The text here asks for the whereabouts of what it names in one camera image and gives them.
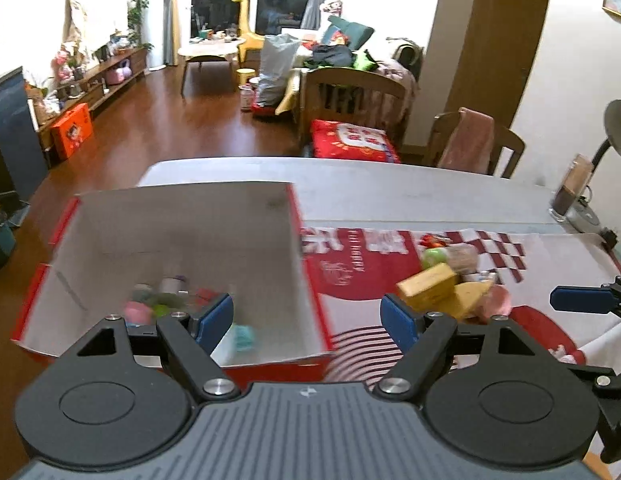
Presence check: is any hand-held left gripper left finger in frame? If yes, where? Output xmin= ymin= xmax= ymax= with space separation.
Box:
xmin=78 ymin=292 xmax=240 ymax=403

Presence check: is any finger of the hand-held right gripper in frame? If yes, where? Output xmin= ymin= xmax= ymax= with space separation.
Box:
xmin=549 ymin=275 xmax=621 ymax=323

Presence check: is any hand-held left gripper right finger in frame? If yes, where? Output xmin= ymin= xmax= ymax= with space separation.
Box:
xmin=378 ymin=294 xmax=541 ymax=402

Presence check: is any small teal ball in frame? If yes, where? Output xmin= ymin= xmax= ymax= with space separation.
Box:
xmin=232 ymin=324 xmax=257 ymax=352

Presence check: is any small yellow carton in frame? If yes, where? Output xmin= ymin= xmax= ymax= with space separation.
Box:
xmin=395 ymin=263 xmax=460 ymax=314

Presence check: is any red cardboard shoe box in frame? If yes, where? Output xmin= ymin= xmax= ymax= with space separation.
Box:
xmin=10 ymin=182 xmax=337 ymax=377

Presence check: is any yellow wedge toy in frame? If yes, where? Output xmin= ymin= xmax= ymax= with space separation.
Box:
xmin=452 ymin=279 xmax=495 ymax=319

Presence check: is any green-lidded toothpick jar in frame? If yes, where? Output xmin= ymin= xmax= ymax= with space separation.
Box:
xmin=421 ymin=246 xmax=480 ymax=276

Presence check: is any pink bowl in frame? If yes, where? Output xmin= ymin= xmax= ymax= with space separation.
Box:
xmin=482 ymin=284 xmax=512 ymax=327

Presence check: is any red printed table mat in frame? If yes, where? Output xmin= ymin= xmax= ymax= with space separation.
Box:
xmin=299 ymin=227 xmax=621 ymax=392

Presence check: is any clear jar with brown contents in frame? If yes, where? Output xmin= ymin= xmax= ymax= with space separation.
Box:
xmin=549 ymin=153 xmax=596 ymax=223

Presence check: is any grey desk lamp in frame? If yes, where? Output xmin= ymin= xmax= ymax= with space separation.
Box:
xmin=565 ymin=98 xmax=621 ymax=234

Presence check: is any red printed cushion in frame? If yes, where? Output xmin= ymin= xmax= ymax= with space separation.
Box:
xmin=310 ymin=119 xmax=402 ymax=164

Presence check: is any pink towel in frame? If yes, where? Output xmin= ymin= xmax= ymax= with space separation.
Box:
xmin=437 ymin=107 xmax=495 ymax=176

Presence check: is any teal bucket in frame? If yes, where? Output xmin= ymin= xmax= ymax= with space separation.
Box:
xmin=0 ymin=202 xmax=17 ymax=267

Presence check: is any orange printed box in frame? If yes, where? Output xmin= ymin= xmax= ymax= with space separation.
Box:
xmin=50 ymin=103 xmax=93 ymax=162

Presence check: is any wooden slatted chair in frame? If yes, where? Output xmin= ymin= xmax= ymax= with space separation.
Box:
xmin=296 ymin=67 xmax=410 ymax=162

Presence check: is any brown wooden door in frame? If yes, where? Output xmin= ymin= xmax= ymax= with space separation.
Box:
xmin=429 ymin=0 xmax=552 ymax=154

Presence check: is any large grey plastic bag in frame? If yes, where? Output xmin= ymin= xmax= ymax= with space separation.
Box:
xmin=255 ymin=33 xmax=302 ymax=109

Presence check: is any wooden media cabinet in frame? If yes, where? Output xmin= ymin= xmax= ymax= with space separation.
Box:
xmin=34 ymin=47 xmax=149 ymax=154

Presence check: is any pink kettlebell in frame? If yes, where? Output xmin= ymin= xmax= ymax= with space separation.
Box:
xmin=105 ymin=58 xmax=132 ymax=86

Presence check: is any wooden coffee table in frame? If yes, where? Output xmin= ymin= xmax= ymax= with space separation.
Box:
xmin=177 ymin=39 xmax=242 ymax=98

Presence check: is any dark television screen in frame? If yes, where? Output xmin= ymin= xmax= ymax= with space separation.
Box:
xmin=0 ymin=65 xmax=50 ymax=202

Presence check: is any cluttered sofa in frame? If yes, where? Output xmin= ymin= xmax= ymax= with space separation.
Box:
xmin=289 ymin=14 xmax=424 ymax=113

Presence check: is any yellow giraffe toy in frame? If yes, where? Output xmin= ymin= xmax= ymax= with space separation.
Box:
xmin=231 ymin=0 xmax=266 ymax=64

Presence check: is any white standing air conditioner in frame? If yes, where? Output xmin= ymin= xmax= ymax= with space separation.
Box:
xmin=137 ymin=0 xmax=168 ymax=72

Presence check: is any green potted plant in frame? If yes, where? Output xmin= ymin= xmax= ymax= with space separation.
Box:
xmin=127 ymin=0 xmax=154 ymax=49

